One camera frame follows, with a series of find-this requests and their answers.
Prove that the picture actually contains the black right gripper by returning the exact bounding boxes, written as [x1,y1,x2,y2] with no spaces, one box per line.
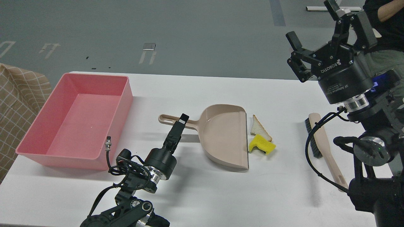
[286,9,377,104]

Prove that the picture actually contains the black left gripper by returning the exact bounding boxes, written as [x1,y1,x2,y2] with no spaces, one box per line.
[144,113,189,180]

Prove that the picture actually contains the beige plastic dustpan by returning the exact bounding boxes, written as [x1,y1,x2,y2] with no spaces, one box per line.
[158,104,250,172]

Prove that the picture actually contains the triangular bread slice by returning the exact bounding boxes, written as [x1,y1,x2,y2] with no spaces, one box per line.
[250,115,273,142]

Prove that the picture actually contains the yellow sponge piece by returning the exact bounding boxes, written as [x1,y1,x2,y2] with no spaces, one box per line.
[248,134,276,155]

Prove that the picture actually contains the beige hand brush black bristles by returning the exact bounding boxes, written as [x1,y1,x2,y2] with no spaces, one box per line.
[305,113,348,189]

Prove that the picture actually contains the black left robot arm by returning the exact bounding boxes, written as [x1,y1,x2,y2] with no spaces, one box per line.
[81,114,189,227]

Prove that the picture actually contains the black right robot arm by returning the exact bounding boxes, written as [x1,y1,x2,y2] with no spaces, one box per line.
[286,1,403,227]

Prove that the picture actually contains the pink plastic bin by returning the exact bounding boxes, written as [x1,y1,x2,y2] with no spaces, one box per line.
[16,73,133,171]

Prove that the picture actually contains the white floor stand base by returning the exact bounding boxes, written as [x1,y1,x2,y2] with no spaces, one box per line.
[306,6,362,12]

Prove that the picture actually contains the seated person dark clothes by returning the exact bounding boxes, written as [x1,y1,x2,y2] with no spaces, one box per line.
[363,0,404,77]

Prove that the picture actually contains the brown checkered cloth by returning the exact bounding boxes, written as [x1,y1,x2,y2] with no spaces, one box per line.
[0,64,52,181]

